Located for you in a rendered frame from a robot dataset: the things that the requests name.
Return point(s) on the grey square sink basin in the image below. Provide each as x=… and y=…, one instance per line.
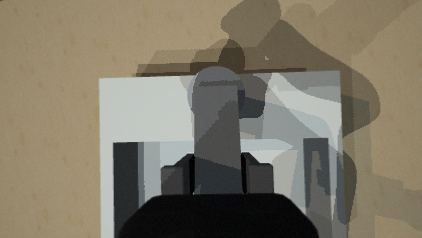
x=291, y=120

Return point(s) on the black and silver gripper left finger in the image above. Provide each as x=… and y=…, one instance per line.
x=179, y=179

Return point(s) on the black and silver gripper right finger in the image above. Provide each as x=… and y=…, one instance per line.
x=261, y=177

